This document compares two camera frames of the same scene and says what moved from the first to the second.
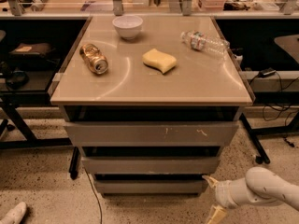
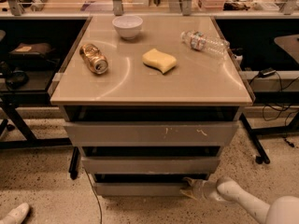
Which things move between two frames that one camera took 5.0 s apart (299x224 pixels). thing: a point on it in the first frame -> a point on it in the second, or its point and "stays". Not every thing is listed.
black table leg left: (75, 162) stays
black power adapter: (266, 73) stays
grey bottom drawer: (178, 188) stays
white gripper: (222, 194) -> (203, 188)
